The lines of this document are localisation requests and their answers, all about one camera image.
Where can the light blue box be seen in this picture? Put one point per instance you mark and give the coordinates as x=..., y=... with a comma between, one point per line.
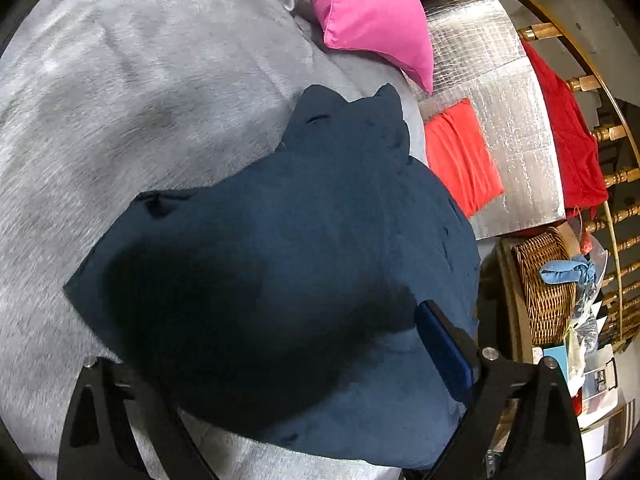
x=556, y=362

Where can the grey bed blanket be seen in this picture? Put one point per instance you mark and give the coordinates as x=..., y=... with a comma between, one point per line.
x=125, y=85

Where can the wicker basket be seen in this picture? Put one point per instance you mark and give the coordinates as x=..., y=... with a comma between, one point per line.
x=542, y=305

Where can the light blue cloth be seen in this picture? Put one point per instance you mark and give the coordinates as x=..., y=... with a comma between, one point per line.
x=560, y=272

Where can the clear plastic bag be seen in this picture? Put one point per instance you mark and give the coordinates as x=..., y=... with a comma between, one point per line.
x=586, y=310

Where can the pink pillow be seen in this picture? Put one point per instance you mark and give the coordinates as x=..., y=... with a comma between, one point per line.
x=370, y=10

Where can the wooden spindle railing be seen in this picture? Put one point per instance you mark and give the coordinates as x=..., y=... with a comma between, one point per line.
x=607, y=135

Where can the navy blue garment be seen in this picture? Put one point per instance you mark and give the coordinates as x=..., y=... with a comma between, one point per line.
x=300, y=210

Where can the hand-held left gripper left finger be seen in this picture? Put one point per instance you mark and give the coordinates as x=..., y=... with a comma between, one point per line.
x=107, y=376

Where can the silver foil mat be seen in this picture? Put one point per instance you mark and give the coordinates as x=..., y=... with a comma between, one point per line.
x=515, y=125

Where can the red folded cloth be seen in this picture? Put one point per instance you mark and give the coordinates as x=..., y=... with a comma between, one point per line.
x=462, y=160

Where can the white box with dark label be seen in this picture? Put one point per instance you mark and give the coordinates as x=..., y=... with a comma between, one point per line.
x=600, y=380

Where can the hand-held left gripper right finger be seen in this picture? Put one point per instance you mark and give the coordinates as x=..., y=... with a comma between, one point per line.
x=445, y=347

